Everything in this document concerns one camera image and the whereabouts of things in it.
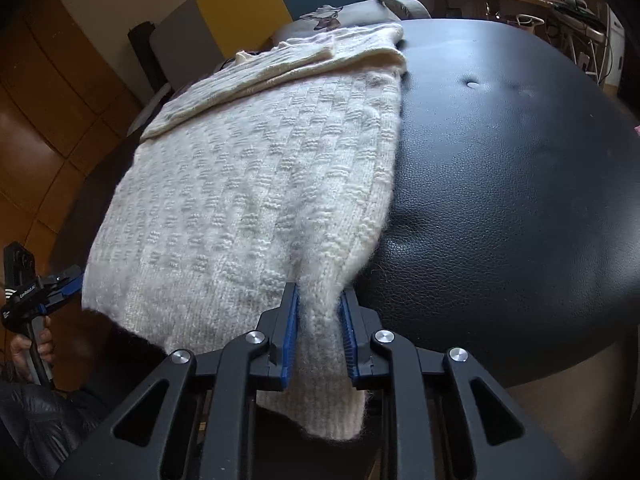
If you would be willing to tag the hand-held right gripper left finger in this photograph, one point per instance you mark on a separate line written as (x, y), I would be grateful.
(291, 340)

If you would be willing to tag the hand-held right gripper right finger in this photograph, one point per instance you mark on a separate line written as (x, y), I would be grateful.
(348, 340)

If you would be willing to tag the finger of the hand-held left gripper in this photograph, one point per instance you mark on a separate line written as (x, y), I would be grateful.
(65, 285)

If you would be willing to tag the white knit sweater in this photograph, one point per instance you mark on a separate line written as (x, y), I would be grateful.
(250, 185)

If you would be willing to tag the person's left forearm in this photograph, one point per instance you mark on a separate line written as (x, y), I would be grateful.
(40, 425)

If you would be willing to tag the person's left hand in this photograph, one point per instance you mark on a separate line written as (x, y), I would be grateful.
(20, 355)

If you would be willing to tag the brown wooden wardrobe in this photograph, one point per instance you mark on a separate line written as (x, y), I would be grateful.
(50, 110)

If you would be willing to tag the black upright roll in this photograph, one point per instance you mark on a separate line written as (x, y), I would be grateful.
(145, 55)

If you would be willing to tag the grey yellow blue sofa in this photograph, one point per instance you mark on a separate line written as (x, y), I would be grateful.
(230, 15)

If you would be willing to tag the deer print pillow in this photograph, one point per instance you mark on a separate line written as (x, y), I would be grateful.
(325, 17)

